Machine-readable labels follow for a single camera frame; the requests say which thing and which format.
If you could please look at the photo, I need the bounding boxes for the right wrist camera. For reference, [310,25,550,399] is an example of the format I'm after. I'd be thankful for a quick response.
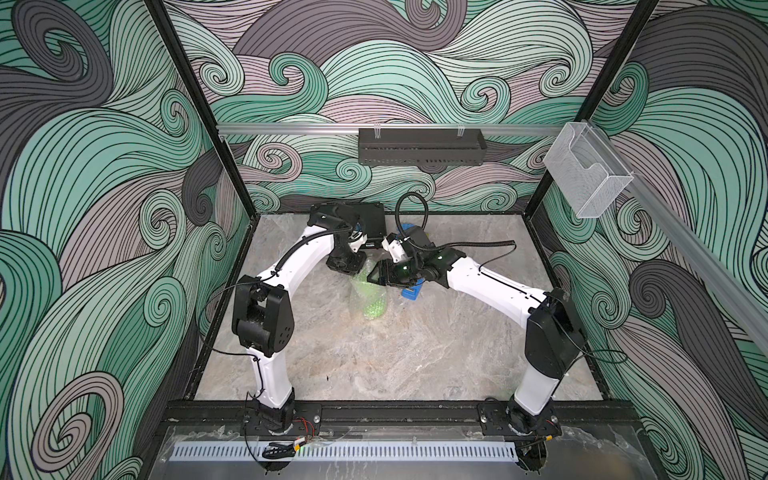
[382,234,410,264]

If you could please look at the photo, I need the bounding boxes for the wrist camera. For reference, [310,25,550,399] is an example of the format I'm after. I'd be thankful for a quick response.
[348,232,367,253]
[382,234,410,264]

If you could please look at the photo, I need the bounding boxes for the white slotted cable duct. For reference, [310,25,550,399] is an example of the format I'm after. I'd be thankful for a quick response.
[168,440,518,463]

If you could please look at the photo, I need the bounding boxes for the black wall-mounted tray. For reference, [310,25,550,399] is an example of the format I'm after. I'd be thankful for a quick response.
[357,129,488,169]

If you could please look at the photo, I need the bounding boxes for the clear acrylic wall bin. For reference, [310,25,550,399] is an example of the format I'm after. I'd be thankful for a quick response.
[544,121,634,219]

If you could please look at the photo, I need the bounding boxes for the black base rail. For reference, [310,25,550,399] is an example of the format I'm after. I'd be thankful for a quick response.
[162,399,639,429]

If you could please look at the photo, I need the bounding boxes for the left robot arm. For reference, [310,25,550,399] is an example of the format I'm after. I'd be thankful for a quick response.
[232,203,367,432]

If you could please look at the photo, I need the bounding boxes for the black carrying case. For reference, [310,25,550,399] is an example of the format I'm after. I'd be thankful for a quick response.
[307,201,387,249]

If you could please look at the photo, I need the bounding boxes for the clear bubble wrap sheet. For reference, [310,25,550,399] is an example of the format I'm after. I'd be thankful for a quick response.
[350,258,388,320]

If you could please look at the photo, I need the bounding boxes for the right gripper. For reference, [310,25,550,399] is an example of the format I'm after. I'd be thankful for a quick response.
[366,259,424,287]

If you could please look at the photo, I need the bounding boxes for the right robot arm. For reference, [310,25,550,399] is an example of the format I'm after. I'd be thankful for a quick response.
[367,239,586,435]

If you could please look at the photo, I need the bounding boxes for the aluminium rail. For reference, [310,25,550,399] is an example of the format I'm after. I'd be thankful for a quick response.
[595,128,767,351]
[216,122,565,137]

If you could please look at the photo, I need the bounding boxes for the aluminium right side rail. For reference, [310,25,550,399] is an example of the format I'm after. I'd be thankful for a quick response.
[595,128,767,351]

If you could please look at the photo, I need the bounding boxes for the aluminium back rail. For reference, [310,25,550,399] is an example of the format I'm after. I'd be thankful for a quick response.
[216,122,565,137]

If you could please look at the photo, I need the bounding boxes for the green plastic wine glass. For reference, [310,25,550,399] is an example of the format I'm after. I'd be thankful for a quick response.
[352,275,388,320]

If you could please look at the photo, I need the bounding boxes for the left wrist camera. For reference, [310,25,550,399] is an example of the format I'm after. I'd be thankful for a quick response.
[348,232,367,253]

